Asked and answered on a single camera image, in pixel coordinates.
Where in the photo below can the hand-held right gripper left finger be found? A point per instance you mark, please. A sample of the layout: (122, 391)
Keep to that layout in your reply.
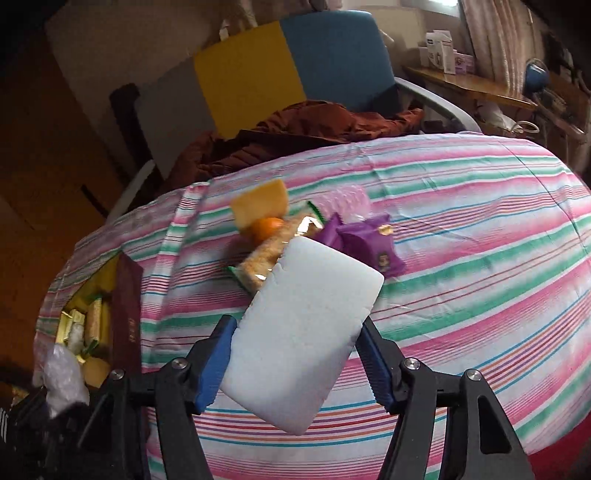
(212, 364)

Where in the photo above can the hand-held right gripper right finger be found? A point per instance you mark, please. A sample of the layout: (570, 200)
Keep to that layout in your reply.
(376, 364)

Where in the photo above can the white plastic bundle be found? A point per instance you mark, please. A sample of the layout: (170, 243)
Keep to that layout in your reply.
(64, 374)

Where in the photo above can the white foam packet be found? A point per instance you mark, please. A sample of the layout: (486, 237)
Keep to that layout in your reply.
(300, 332)

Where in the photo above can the red gift box gold interior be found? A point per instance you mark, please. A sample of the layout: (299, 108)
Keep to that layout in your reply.
(127, 314)

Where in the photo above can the purple snack packet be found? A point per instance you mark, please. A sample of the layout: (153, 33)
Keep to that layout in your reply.
(374, 244)
(328, 233)

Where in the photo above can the green-edged cracker packet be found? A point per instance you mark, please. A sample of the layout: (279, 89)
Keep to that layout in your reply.
(270, 254)

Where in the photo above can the orange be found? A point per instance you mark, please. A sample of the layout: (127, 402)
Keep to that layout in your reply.
(265, 228)

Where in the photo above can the yellow snack packet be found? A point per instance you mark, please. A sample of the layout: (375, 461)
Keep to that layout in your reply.
(261, 201)

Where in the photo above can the striped bed sheet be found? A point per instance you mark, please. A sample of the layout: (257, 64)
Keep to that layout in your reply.
(461, 230)

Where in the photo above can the pink clear plastic case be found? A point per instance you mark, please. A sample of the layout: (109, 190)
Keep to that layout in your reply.
(344, 201)

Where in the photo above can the red blanket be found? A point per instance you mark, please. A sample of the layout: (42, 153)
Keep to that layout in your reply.
(568, 461)

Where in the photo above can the wooden wardrobe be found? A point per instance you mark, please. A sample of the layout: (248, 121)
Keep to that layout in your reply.
(37, 207)

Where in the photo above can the brown jacket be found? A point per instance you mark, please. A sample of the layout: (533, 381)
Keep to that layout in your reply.
(300, 129)

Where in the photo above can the grey yellow blue armchair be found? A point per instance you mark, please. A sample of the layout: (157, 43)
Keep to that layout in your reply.
(249, 74)

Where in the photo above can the wooden desk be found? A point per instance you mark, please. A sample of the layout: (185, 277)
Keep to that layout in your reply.
(471, 85)

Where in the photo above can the metal side stand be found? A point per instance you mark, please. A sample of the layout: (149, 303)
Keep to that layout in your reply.
(563, 124)

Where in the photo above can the small white box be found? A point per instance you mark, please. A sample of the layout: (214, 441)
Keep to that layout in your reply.
(424, 55)

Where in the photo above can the purple box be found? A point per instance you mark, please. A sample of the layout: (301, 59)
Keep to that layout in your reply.
(463, 62)

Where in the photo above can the white carton box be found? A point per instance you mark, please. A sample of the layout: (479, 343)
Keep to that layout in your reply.
(439, 50)

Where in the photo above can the pink patterned curtain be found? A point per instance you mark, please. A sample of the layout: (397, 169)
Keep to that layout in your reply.
(498, 32)

